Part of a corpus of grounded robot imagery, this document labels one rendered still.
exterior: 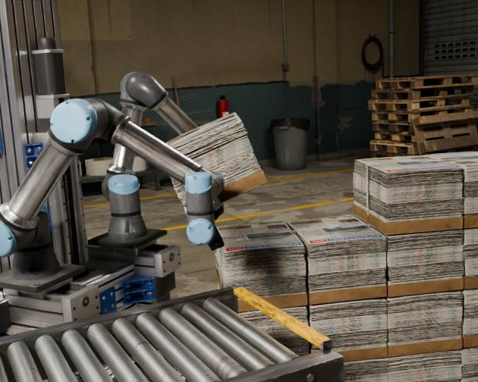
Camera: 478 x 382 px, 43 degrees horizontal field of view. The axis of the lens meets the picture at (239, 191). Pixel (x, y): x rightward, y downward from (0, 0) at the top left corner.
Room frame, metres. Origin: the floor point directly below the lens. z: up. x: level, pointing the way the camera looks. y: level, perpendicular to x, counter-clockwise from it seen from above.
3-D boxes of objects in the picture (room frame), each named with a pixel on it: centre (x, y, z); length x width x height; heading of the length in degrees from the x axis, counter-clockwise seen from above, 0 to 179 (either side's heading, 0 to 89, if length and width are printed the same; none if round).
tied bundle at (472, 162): (2.32, -0.92, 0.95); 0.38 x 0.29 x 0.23; 7
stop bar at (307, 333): (1.47, -0.08, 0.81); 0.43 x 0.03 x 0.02; 27
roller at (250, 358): (1.41, 0.05, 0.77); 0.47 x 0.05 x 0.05; 27
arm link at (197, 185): (1.67, 0.11, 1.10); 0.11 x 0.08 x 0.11; 169
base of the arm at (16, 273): (1.90, 0.67, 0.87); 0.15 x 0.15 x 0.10
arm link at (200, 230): (1.65, 0.11, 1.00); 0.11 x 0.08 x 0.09; 1
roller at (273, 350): (1.44, 0.00, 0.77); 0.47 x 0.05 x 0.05; 27
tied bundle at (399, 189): (2.28, -0.63, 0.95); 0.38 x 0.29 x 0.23; 7
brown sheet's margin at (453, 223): (2.28, -0.63, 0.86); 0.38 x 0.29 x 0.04; 7
